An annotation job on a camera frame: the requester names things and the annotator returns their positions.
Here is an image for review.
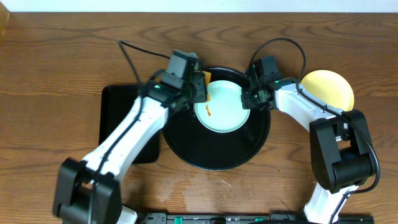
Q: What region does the mint green plate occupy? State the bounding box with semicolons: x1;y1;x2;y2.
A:
194;80;251;133

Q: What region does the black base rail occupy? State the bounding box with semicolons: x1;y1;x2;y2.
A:
133;212;376;224

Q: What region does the rectangular black tray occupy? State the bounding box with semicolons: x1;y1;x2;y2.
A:
98;84;160;164

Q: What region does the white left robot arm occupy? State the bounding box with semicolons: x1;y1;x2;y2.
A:
52;70;211;223

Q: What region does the yellow green sponge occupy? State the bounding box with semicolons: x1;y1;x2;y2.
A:
203;71;211;102

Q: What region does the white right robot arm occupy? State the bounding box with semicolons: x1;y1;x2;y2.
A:
241;77;380;223

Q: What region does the round black tray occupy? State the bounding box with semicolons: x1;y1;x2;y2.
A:
162;67;271;170

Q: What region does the yellow plastic plate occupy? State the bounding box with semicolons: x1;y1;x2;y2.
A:
301;70;354;111

